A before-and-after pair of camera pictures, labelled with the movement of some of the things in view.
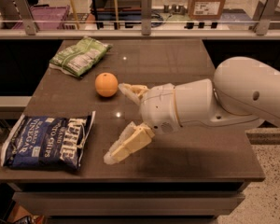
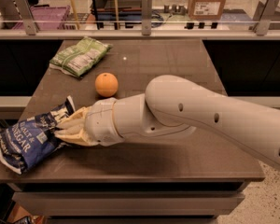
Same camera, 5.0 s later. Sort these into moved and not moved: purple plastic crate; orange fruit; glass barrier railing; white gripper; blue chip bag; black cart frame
Moved: blue chip bag; white gripper
Not moved: purple plastic crate; glass barrier railing; black cart frame; orange fruit
